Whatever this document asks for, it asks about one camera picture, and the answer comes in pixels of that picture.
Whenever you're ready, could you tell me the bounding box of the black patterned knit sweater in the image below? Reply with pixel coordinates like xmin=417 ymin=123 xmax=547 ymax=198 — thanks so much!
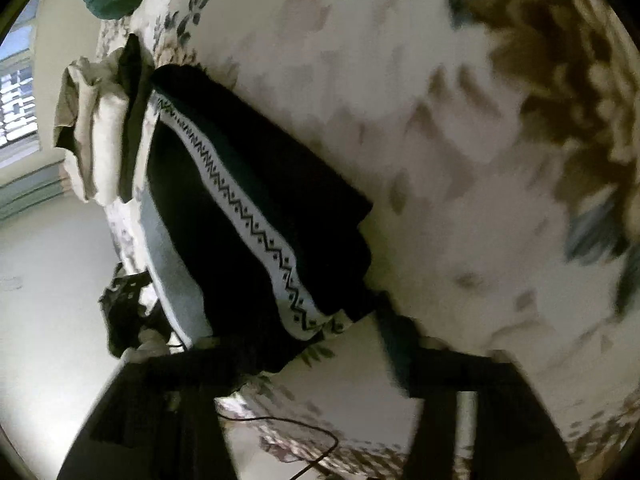
xmin=140 ymin=65 xmax=372 ymax=375

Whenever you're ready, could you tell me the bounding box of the beige folded garment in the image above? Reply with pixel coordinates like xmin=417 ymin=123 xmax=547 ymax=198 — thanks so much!
xmin=53 ymin=34 xmax=145 ymax=207

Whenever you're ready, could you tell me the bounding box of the window with blinds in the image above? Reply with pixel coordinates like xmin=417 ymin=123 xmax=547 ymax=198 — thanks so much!
xmin=0 ymin=0 xmax=41 ymax=168

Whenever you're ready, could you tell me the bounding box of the floral bed sheet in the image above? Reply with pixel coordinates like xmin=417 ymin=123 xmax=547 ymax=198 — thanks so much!
xmin=96 ymin=0 xmax=639 ymax=479

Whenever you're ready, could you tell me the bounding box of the black cable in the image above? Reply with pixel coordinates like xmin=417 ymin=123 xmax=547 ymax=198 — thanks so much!
xmin=217 ymin=410 xmax=342 ymax=480

